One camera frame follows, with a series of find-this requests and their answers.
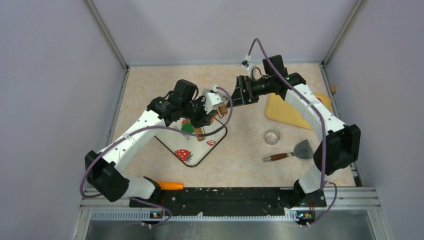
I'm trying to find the white strawberry tray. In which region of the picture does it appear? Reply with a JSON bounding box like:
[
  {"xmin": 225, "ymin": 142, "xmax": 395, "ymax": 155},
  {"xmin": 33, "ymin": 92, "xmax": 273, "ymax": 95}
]
[{"xmin": 155, "ymin": 118, "xmax": 228, "ymax": 167}]

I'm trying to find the round metal cutter ring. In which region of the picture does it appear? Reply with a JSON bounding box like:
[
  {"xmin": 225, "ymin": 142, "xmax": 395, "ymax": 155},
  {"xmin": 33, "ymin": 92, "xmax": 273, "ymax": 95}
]
[{"xmin": 264, "ymin": 128, "xmax": 281, "ymax": 146}]

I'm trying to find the yellow cutting board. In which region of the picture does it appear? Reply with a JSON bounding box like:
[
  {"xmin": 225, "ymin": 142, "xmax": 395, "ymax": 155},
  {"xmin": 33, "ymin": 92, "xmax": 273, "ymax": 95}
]
[{"xmin": 265, "ymin": 93, "xmax": 312, "ymax": 130}]

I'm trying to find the wooden rolling pin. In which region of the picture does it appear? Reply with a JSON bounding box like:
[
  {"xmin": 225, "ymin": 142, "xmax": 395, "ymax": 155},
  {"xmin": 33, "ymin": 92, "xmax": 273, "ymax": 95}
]
[{"xmin": 193, "ymin": 104, "xmax": 228, "ymax": 142}]

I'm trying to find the small wooden block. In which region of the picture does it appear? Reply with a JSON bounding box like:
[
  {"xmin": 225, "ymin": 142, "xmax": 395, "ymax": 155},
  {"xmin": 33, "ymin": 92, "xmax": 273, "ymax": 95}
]
[{"xmin": 329, "ymin": 84, "xmax": 337, "ymax": 94}]

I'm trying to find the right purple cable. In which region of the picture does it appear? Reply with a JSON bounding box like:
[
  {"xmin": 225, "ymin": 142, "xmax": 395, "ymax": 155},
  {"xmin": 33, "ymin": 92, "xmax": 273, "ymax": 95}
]
[{"xmin": 247, "ymin": 38, "xmax": 338, "ymax": 226}]

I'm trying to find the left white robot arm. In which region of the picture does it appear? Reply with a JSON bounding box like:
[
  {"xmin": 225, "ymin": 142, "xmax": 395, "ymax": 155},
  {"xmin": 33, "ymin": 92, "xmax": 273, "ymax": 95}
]
[{"xmin": 85, "ymin": 79, "xmax": 226, "ymax": 207}]

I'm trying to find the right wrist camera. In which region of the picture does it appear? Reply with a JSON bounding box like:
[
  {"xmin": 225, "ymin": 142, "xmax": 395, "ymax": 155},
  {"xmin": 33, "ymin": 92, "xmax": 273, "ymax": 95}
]
[{"xmin": 240, "ymin": 54, "xmax": 252, "ymax": 70}]

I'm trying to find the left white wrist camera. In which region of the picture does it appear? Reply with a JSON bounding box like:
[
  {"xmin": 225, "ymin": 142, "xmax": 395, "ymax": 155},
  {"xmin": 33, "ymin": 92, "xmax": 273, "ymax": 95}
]
[{"xmin": 202, "ymin": 85, "xmax": 227, "ymax": 113}]

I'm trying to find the orange marker pen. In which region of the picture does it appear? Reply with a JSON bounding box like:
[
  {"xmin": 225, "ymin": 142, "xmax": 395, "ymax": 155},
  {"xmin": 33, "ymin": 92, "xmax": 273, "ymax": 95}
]
[{"xmin": 157, "ymin": 181, "xmax": 184, "ymax": 191}]

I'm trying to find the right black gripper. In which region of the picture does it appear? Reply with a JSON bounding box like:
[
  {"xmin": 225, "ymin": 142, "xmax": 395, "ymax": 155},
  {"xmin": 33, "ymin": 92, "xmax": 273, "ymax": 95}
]
[{"xmin": 226, "ymin": 75, "xmax": 274, "ymax": 109}]

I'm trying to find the purple cable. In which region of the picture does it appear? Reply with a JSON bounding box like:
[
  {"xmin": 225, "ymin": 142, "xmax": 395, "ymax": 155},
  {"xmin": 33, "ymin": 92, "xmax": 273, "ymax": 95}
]
[
  {"xmin": 247, "ymin": 38, "xmax": 338, "ymax": 226},
  {"xmin": 79, "ymin": 86, "xmax": 234, "ymax": 200}
]

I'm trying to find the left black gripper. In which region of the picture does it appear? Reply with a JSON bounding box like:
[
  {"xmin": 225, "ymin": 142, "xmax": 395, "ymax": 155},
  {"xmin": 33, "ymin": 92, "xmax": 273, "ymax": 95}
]
[{"xmin": 181, "ymin": 95, "xmax": 215, "ymax": 129}]

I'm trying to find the green dough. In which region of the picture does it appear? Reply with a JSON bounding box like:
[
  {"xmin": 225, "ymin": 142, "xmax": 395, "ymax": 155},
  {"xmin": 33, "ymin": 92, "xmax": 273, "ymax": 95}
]
[{"xmin": 181, "ymin": 122, "xmax": 194, "ymax": 133}]

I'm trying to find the wooden handled scraper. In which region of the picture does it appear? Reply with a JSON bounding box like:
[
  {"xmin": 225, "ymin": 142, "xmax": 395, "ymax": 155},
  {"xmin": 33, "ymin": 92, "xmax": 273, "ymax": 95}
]
[{"xmin": 262, "ymin": 139, "xmax": 314, "ymax": 163}]

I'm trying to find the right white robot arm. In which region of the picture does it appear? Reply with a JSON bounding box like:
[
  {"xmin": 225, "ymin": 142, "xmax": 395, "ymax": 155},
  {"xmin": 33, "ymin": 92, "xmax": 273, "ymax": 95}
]
[{"xmin": 231, "ymin": 54, "xmax": 361, "ymax": 208}]

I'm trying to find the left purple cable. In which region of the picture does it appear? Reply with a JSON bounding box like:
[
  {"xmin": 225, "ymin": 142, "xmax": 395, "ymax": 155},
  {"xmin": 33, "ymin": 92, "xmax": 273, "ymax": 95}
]
[{"xmin": 79, "ymin": 86, "xmax": 234, "ymax": 200}]

